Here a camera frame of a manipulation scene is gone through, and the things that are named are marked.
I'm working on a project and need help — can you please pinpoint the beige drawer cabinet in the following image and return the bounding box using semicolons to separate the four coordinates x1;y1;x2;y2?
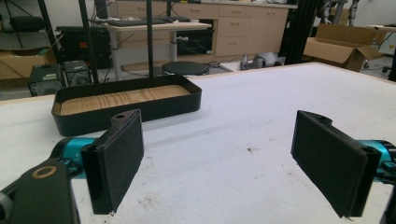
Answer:
115;0;290;63

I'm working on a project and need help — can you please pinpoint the black keyboard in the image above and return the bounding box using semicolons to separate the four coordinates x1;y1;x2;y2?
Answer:
106;18;167;28

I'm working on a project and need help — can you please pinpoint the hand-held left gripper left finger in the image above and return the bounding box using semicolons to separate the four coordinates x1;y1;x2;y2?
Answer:
49;108;146;217

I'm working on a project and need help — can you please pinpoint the black metal stand pole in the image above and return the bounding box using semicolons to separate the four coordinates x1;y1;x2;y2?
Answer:
145;0;155;78
78;0;100;85
36;0;67;89

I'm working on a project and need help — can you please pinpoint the round black stool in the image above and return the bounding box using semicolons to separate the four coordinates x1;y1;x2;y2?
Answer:
161;61;210;77

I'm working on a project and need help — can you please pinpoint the black equipment case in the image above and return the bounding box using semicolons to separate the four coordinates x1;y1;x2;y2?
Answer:
55;25;112;70

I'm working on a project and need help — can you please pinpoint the open cardboard box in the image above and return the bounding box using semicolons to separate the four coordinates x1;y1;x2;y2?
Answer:
303;23;387;73

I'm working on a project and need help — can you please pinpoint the flat cardboard box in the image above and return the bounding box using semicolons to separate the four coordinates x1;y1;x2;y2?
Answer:
0;47;57;81

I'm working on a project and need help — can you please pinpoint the black tray with wooden bottom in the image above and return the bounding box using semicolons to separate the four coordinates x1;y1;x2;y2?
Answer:
50;74;203;137

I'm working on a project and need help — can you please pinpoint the light wooden desk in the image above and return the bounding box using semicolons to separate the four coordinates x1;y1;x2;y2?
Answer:
104;20;213;82

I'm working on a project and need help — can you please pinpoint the black computer case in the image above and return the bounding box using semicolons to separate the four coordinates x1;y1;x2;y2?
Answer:
27;63;64;97

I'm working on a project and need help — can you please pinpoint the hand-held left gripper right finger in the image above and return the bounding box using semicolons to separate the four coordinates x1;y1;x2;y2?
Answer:
290;109;396;218

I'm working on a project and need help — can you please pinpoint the grey device on floor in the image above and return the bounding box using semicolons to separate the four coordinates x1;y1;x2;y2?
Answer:
239;51;285;71

